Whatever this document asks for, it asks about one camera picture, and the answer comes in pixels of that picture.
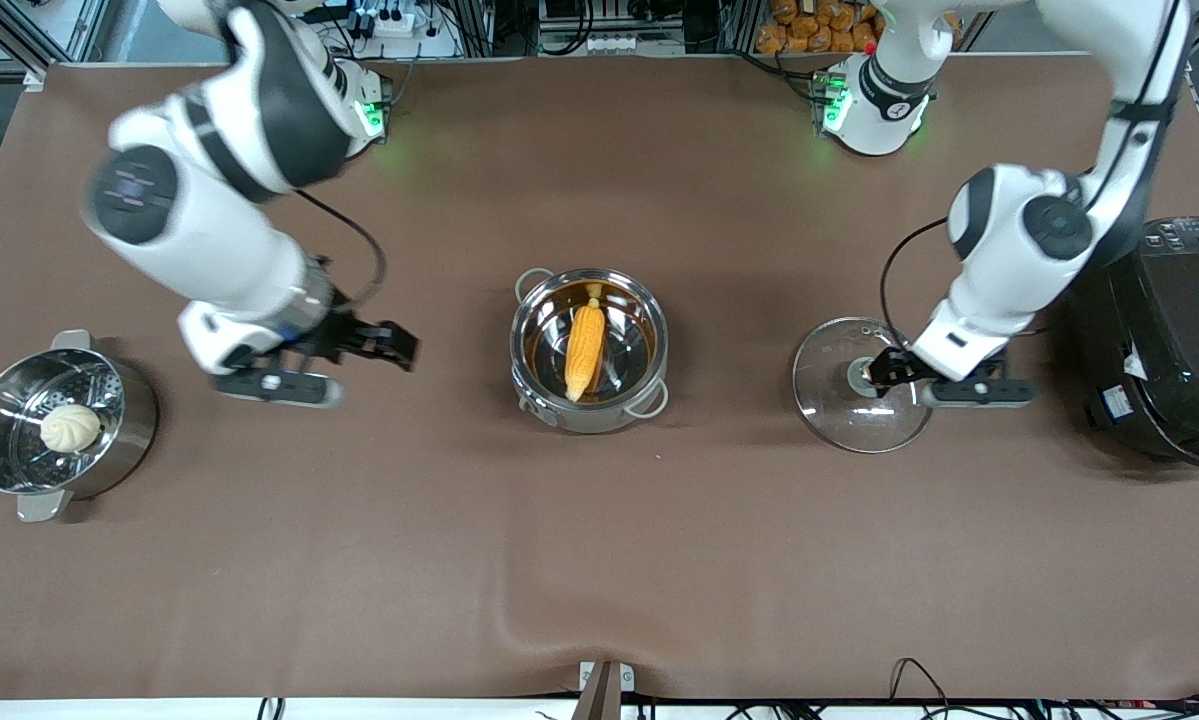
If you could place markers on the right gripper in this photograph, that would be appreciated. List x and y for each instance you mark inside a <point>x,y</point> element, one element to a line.
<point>345,336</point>

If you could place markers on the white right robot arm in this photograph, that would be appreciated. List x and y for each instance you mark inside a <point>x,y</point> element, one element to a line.
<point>219,200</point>

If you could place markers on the white steamed bun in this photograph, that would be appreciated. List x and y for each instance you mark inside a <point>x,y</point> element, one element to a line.
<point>70,428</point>

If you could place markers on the brown table mat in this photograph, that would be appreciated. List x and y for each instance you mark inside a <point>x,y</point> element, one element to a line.
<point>599,560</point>

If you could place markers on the glass pot lid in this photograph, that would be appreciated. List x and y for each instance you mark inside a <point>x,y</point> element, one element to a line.
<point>839,410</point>

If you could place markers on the bag of orange buns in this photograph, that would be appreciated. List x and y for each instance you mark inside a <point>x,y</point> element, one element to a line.
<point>814,28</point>

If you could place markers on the long white power strip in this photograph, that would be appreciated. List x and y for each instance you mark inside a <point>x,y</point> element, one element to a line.
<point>619,44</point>

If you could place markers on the yellow corn cob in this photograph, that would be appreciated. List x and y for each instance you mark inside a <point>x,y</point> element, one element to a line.
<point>585,345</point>

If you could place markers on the steel steamer pot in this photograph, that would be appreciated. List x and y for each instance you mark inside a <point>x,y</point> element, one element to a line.
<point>124,420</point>

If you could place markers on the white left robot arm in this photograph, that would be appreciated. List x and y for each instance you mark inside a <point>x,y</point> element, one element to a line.
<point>1039,230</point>

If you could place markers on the black rice cooker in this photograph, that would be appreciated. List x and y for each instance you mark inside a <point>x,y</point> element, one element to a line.
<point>1169,340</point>

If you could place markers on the white power strip with plugs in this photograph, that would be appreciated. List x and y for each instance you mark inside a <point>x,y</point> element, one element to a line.
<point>389,22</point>

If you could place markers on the metal table edge bracket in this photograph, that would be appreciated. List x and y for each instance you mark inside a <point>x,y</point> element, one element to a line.
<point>604,690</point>

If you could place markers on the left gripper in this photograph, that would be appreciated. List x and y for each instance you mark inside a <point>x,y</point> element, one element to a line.
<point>892,367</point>

